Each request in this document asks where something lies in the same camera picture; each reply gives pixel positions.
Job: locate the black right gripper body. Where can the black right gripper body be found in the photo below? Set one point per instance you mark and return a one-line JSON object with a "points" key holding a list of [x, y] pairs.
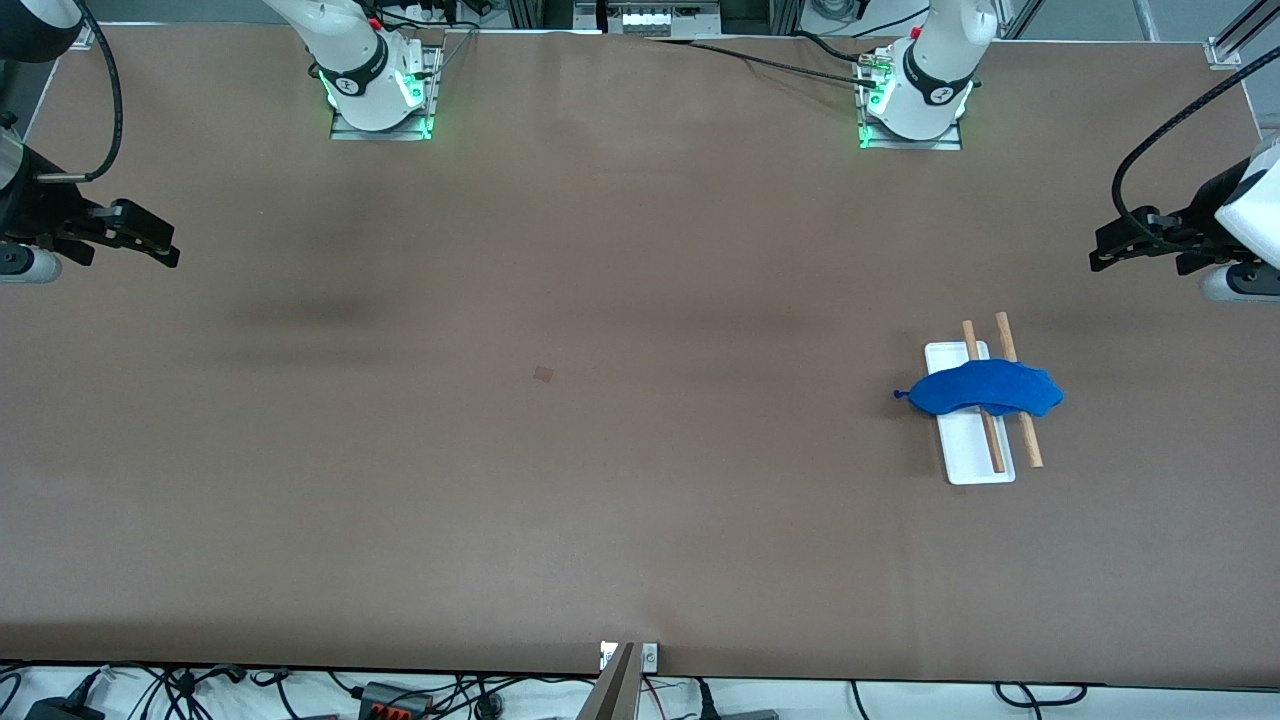
{"points": [[42, 212]]}

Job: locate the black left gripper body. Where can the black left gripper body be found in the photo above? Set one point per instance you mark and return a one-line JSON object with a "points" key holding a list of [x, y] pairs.
{"points": [[1203, 203]]}

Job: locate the blue microfibre towel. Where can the blue microfibre towel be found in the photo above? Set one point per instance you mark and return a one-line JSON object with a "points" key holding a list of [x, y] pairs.
{"points": [[985, 388]]}

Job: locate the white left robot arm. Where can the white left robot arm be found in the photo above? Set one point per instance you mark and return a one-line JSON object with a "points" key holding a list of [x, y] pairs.
{"points": [[930, 90]]}

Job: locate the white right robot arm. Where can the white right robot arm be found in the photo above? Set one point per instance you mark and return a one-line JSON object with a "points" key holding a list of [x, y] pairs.
{"points": [[360, 90]]}

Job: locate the white rack with wooden rods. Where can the white rack with wooden rods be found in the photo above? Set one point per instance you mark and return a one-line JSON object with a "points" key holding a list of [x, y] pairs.
{"points": [[970, 450]]}

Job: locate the diagonal aluminium extrusion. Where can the diagonal aluminium extrusion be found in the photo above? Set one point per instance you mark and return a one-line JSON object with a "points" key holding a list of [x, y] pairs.
{"points": [[1250, 25]]}

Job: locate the black power adapter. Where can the black power adapter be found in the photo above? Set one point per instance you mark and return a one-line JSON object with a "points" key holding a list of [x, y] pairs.
{"points": [[60, 710]]}

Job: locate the black adapter with orange plugs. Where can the black adapter with orange plugs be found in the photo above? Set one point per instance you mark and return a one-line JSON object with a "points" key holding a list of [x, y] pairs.
{"points": [[395, 700]]}

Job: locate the white power strip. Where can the white power strip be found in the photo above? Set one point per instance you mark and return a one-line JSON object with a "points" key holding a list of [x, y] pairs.
{"points": [[660, 18]]}

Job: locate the grey aluminium bar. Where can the grey aluminium bar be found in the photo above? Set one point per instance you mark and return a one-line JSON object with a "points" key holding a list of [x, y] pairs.
{"points": [[612, 695]]}

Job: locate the metal table corner bracket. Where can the metal table corner bracket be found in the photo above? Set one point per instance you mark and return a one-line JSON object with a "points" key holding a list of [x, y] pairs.
{"points": [[88, 38], [1222, 52]]}

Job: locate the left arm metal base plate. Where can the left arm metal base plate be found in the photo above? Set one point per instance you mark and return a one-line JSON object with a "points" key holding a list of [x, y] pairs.
{"points": [[940, 143]]}

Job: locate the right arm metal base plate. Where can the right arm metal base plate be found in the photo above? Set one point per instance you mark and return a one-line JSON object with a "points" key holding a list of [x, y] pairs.
{"points": [[385, 133]]}

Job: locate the metal table edge bracket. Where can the metal table edge bracket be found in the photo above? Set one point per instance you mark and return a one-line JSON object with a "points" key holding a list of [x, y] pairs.
{"points": [[650, 657]]}

